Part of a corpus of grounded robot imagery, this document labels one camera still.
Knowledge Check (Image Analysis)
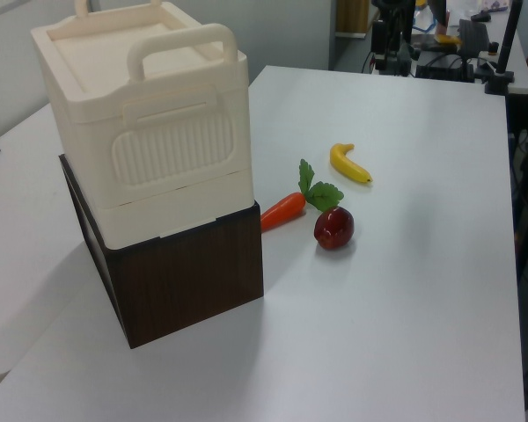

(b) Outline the red toy apple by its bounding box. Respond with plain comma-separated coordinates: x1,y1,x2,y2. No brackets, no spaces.
313,206,356,251

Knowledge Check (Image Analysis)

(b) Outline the light wooden board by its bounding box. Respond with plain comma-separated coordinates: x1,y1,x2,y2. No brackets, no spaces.
334,0,371,40

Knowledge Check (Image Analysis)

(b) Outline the cream plastic cabinet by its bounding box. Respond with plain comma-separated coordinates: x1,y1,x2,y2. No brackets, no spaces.
29,0,251,251

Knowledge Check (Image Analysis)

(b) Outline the yellow toy banana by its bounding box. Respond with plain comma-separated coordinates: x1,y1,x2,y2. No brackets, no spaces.
329,142,374,185

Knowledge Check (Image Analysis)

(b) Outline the black flat device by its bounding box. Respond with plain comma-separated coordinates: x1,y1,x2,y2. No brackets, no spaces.
415,61,475,83

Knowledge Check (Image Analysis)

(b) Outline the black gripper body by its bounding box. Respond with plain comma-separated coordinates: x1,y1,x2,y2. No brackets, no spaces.
380,0,418,50

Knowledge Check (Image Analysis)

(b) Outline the orange toy carrot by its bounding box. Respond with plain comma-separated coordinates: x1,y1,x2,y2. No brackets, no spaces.
260,158,345,233

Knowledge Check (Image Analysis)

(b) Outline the dark brown wooden drawer box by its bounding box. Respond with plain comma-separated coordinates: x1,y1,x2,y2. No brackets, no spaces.
58,153,265,351

